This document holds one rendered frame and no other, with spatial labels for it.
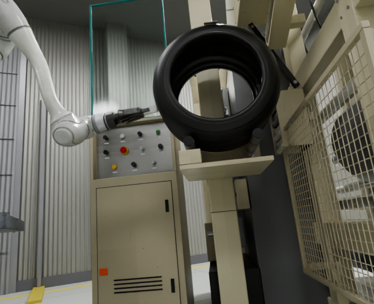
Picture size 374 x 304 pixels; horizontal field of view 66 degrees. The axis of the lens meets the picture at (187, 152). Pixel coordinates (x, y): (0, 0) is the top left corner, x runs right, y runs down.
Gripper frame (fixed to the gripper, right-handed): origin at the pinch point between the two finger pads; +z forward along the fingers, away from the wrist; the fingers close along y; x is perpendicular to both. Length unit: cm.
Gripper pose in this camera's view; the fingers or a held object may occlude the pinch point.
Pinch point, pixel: (150, 110)
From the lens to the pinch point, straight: 134.7
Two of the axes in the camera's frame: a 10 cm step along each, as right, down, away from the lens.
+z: 9.7, -2.5, -0.4
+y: 1.0, 2.3, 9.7
